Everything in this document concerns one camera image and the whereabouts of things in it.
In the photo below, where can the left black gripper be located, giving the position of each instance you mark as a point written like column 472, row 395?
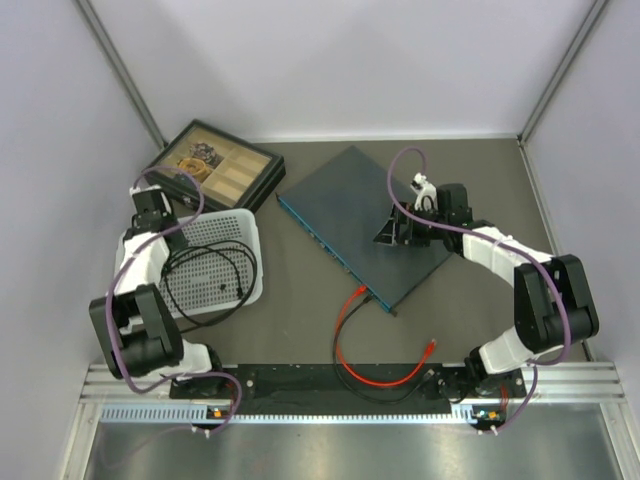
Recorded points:
column 181, row 239

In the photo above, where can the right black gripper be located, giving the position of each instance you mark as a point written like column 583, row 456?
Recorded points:
column 387, row 235

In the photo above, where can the dark blue network switch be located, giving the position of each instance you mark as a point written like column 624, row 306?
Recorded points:
column 343, row 205

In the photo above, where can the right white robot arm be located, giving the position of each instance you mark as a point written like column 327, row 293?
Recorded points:
column 553, row 304

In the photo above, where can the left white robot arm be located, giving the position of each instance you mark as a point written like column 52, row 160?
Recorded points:
column 133, row 324

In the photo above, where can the white perforated plastic basket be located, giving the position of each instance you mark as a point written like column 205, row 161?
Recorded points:
column 229, row 262

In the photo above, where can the black compartment jewelry box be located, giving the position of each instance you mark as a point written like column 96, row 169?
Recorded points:
column 229, row 171

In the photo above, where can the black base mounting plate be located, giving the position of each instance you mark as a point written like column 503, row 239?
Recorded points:
column 326, row 389

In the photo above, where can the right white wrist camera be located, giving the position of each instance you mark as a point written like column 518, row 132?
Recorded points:
column 426, row 193

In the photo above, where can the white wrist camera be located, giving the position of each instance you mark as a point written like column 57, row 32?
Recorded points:
column 135, row 190
column 426, row 193

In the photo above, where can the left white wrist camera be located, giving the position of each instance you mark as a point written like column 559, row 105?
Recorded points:
column 135, row 190

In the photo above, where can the white slotted cable duct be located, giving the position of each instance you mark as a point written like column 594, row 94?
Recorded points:
column 201, row 414

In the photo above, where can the aluminium frame rail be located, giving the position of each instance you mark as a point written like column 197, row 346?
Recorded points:
column 566, row 383

